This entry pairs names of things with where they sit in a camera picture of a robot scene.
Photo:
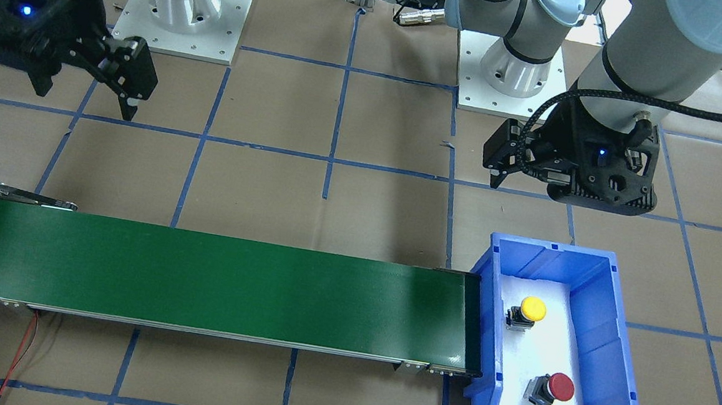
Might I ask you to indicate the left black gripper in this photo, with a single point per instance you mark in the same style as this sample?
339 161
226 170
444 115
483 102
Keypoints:
555 133

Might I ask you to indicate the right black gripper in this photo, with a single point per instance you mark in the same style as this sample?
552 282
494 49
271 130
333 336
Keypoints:
78 5

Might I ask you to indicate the yellow push button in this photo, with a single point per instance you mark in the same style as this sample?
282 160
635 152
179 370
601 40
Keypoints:
526 314

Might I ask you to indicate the red push button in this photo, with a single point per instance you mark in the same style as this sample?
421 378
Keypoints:
547 389

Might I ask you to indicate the green conveyor belt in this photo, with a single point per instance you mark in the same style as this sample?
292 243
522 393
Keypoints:
67 261

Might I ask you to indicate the blue source bin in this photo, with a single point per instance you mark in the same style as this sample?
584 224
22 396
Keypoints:
598 315

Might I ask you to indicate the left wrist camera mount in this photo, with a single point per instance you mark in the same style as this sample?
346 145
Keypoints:
612 172

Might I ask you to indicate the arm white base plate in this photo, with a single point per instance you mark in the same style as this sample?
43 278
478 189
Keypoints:
207 30
510 85

